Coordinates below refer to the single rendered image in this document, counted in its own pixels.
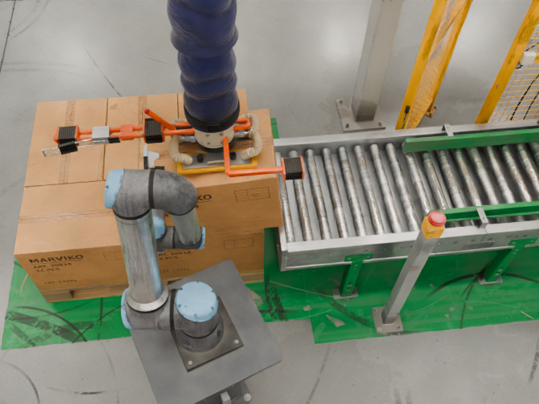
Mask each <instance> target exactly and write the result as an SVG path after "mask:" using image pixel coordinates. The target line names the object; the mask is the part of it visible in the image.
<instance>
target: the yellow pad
mask: <svg viewBox="0 0 539 404"><path fill-rule="evenodd" d="M244 150H246V149H239V150H229V160H230V168H231V170H241V169H251V168H257V157H256V156H253V157H251V158H249V159H248V160H243V159H242V158H241V153H242V152H243V151H244ZM186 155H189V156H191V157H192V163H191V164H190V165H187V164H183V163H180V162H179V163H178V162H177V174H179V175H182V174H192V173H202V172H221V171H225V162H223V163H212V164H208V162H207V152H199V153H188V154H186Z"/></svg>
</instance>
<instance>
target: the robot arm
mask: <svg viewBox="0 0 539 404"><path fill-rule="evenodd" d="M158 158H159V154H158V153H157V152H153V151H148V145H147V144H145V147H144V169H124V168H122V169H112V170H111V171H110V172H109V173H108V174H107V179H106V184H105V190H104V205H105V207H106V208H109V209H111V208H112V209H113V212H114V214H115V220H116V223H117V228H118V232H119V236H120V243H121V248H122V252H123V256H124V263H125V267H126V271H127V275H128V283H129V287H128V289H125V290H124V293H123V296H122V300H121V306H122V309H121V317H122V321H123V323H124V326H125V327H126V328H128V329H136V330H138V329H175V330H176V338H177V340H178V342H179V343H180V345H181V346H182V347H184V348H185V349H186V350H188V351H191V352H194V353H203V352H206V351H209V350H211V349H213V348H214V347H215V346H216V345H217V344H218V343H219V342H220V340H221V339H222V336H223V333H224V324H223V321H222V319H221V316H220V315H219V313H218V301H217V296H216V294H215V292H214V291H213V289H212V288H211V287H210V286H209V285H207V284H205V283H203V282H200V281H191V282H189V283H186V284H184V285H182V286H181V287H180V288H179V289H168V287H167V285H166V284H165V283H164V282H163V281H162V280H161V277H160V266H159V260H158V254H157V253H162V252H164V251H165V250H167V249H196V250H198V249H203V248H204V247H205V227H202V226H200V225H199V221H198V218H197V211H196V208H195V207H196V205H197V200H198V195H197V190H196V188H195V186H194V185H193V183H192V182H191V181H190V180H188V179H187V178H185V177H184V176H182V175H179V174H177V173H175V172H170V171H165V170H164V166H155V167H154V168H152V167H153V166H154V160H156V159H158ZM148 160H149V162H148ZM148 167H150V169H148ZM164 211H166V212H167V213H169V214H170V215H171V218H172V221H173V223H174V226H166V223H165V216H164Z"/></svg>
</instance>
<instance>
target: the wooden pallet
mask: <svg viewBox="0 0 539 404"><path fill-rule="evenodd" d="M239 274H240V276H241V279H242V280H243V281H244V283H254V282H263V281H264V268H263V269H261V270H253V271H244V272H239ZM183 278H184V277H178V278H169V279H161V280H162V281H163V282H164V283H165V284H166V285H169V284H171V283H173V282H175V281H178V280H180V279H183ZM128 287H129V283H119V284H110V285H94V286H85V287H77V288H69V289H52V290H43V291H39V292H40V293H41V294H42V295H43V296H44V298H45V299H46V301H47V302H48V303H49V302H57V301H73V300H82V299H90V298H98V297H114V296H123V293H124V290H125V289H128Z"/></svg>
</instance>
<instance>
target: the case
mask: <svg viewBox="0 0 539 404"><path fill-rule="evenodd" d="M245 113H246V114H247V113H254V114H255V115H257V117H258V119H259V129H258V133H259V134H260V136H261V141H262V148H261V152H260V153H258V155H257V156H256V157H257V168H271V167H277V161H276V155H275V149H274V138H273V132H272V127H271V121H270V110H269V108H266V109H260V110H254V111H242V112H240V113H239V117H241V115H243V114H245ZM169 140H171V136H170V135H166V136H165V142H164V141H163V143H145V142H144V138H140V161H139V169H144V147H145V144H147V145H148V151H150V152H157V153H158V154H159V158H158V159H156V160H154V166H153V167H152V168H154V167H155V166H164V170H165V171H170V172H175V173H177V162H175V161H174V160H172V158H171V157H170V155H169V152H168V144H169ZM252 147H253V141H252V140H245V141H234V142H233V145H232V146H231V147H230V148H229V150H239V149H248V148H252ZM178 152H179V153H180V154H181V153H182V154H188V153H199V152H206V151H203V150H201V149H200V148H199V147H198V146H197V145H196V144H194V145H183V146H178ZM148 169H150V167H148ZM182 176H184V177H185V178H187V179H188V180H190V181H191V182H192V183H193V185H194V186H195V188H196V190H197V195H198V200H197V205H196V207H195V208H196V211H197V218H198V221H199V225H200V226H202V227H205V235H206V236H207V235H214V234H221V233H227V232H240V231H246V230H253V229H259V228H272V227H278V226H284V222H283V215H282V202H281V195H280V188H279V181H278V174H277V173H275V174H265V175H255V176H237V177H229V176H227V175H226V174H225V171H221V172H202V173H192V174H182ZM164 216H165V223H166V226H174V223H173V221H172V218H171V215H170V214H169V213H167V212H166V211H164Z"/></svg>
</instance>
